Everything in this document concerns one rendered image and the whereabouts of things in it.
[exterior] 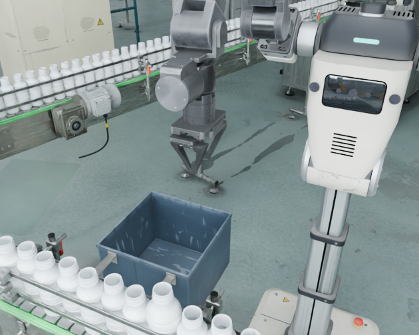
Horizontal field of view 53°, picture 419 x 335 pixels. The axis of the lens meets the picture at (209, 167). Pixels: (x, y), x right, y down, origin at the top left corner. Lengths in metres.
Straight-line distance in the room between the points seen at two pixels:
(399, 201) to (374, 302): 1.05
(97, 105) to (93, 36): 2.90
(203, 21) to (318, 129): 0.57
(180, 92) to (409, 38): 0.66
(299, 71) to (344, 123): 3.60
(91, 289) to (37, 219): 2.21
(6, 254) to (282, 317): 1.29
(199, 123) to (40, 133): 1.54
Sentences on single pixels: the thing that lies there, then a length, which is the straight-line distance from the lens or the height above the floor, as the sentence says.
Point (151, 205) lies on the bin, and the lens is 1.54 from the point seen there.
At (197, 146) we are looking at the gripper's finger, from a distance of 0.72.
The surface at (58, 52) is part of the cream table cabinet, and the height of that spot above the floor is 0.54.
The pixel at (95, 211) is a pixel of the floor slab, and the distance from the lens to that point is 3.06.
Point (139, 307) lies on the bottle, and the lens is 0.88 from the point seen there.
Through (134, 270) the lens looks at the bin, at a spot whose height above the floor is 0.89.
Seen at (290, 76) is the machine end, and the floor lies 0.25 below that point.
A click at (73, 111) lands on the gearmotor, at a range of 2.11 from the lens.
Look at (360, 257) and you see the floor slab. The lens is 2.77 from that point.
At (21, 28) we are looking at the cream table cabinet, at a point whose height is 0.83.
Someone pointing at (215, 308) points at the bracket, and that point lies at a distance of 0.95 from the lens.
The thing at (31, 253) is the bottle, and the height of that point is 1.15.
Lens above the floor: 1.81
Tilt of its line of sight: 32 degrees down
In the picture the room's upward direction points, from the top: straight up
